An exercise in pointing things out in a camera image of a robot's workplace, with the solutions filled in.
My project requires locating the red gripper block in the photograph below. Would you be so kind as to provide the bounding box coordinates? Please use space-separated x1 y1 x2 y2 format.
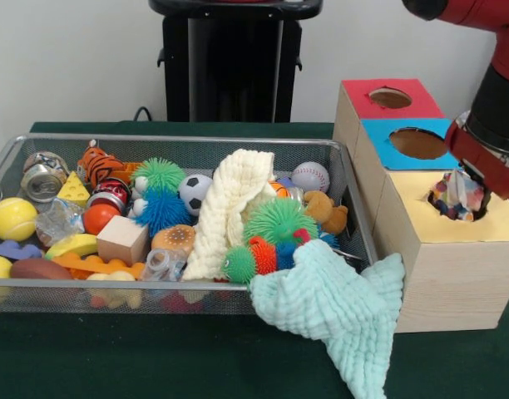
444 120 509 219

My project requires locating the pastel patterned small cloth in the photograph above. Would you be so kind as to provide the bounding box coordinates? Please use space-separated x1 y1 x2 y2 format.
428 170 487 222

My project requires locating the light blue knitted cloth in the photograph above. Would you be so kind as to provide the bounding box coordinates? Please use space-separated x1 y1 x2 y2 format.
249 239 405 399

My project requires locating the cream knitted cloth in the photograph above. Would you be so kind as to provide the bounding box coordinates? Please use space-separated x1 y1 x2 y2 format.
182 148 277 282

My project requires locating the wooden box with three holes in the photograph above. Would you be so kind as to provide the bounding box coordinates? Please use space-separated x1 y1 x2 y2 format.
332 78 509 333

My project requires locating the shallow mesh bin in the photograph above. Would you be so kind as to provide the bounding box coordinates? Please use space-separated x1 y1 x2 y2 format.
0 132 383 316

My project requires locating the white toy baseball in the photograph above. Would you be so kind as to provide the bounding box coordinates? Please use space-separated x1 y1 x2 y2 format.
290 161 331 193

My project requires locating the green spiky toy with eyes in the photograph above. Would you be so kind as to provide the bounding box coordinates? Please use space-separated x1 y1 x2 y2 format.
242 197 319 246

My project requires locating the multicolour spiky caterpillar toy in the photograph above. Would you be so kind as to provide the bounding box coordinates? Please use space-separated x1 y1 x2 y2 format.
219 227 312 284

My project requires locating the black and white soccer ball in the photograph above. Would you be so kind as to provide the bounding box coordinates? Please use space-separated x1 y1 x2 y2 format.
178 174 214 217

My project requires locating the green spiky ball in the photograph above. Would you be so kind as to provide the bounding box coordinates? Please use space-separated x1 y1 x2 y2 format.
133 156 188 193

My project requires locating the blue spiky toy with eyes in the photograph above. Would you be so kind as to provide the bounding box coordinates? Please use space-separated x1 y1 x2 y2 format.
128 176 193 239

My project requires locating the dark green tablecloth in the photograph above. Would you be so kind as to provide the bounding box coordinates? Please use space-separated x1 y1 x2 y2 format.
0 121 509 399

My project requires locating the orange tiger plush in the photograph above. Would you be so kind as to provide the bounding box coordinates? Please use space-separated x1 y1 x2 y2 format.
77 140 127 189

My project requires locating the orange-red ball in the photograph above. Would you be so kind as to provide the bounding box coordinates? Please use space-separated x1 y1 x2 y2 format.
82 203 121 236

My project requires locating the yellow cheese wedge toy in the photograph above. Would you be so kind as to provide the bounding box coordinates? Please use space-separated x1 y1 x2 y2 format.
57 170 91 207

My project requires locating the yellow tennis ball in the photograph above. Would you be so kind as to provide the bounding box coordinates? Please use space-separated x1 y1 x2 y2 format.
0 197 38 242

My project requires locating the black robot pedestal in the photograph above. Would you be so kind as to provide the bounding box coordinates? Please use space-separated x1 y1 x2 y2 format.
148 0 324 123

